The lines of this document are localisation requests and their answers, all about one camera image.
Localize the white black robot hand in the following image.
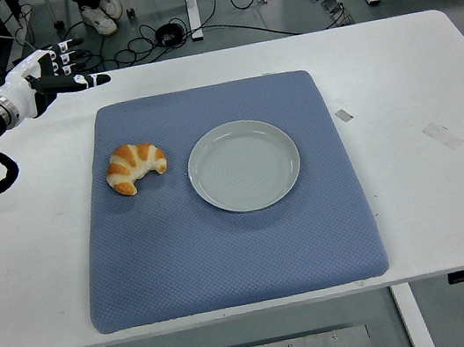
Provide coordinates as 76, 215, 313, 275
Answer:
0, 33, 117, 125

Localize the golden striped croissant bread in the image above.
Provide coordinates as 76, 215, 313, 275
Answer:
101, 138, 173, 200

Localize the round grey plate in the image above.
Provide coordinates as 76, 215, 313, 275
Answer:
180, 111, 309, 222

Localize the person's white shoe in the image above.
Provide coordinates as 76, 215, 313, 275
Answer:
98, 0, 125, 23
79, 0, 120, 40

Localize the white background desk leg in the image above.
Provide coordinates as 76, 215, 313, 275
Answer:
185, 0, 206, 42

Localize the blue quilted mat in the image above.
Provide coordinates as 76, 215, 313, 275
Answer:
55, 59, 395, 338

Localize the small grey tape strip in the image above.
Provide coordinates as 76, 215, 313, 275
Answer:
334, 107, 355, 125

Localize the large grey tape strip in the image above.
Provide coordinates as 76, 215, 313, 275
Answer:
420, 118, 464, 155

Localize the tangled black floor cable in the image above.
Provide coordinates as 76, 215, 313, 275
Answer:
69, 0, 304, 78

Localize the coiled black cable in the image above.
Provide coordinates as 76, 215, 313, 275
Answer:
153, 19, 188, 49

